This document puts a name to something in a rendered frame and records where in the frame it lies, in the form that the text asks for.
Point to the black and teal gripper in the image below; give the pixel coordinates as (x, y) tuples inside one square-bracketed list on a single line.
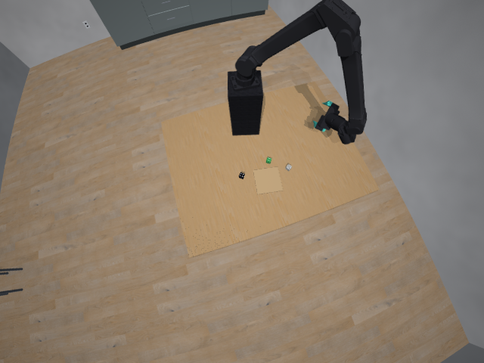
[(328, 118)]

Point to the beige flat mat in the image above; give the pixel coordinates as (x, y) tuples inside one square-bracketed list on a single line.
[(267, 180)]

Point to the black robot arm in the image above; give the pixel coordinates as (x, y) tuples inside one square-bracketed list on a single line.
[(343, 24)]

